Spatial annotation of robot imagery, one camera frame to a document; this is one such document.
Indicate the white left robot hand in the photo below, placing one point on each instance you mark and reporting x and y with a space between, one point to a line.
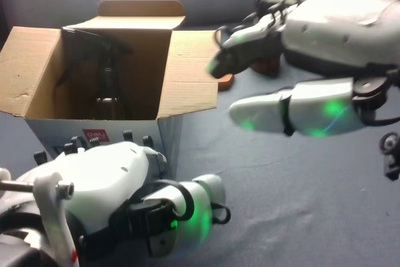
103 179

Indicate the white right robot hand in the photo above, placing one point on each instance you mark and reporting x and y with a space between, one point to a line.
337 29

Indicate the toy cupcake with strawberry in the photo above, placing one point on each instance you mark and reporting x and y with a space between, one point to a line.
265 65

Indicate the orange hexagon block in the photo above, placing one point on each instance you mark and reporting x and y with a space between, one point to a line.
226 83

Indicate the open cardboard box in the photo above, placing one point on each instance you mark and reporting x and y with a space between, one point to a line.
187 73

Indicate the grey table cloth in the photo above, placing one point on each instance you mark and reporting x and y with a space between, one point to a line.
297 201

